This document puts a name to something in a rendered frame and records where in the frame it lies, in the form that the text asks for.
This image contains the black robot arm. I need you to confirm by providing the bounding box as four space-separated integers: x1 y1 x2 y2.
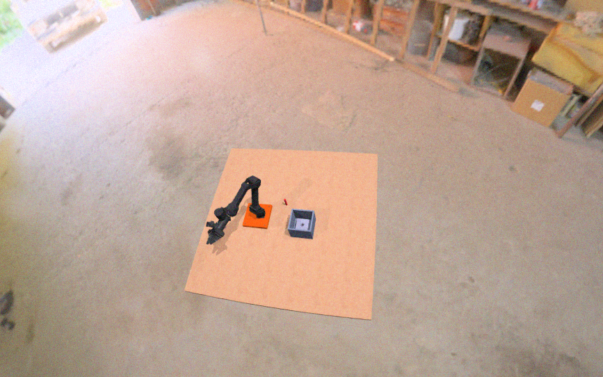
206 175 265 228

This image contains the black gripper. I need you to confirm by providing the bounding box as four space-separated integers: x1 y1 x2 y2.
206 221 225 245

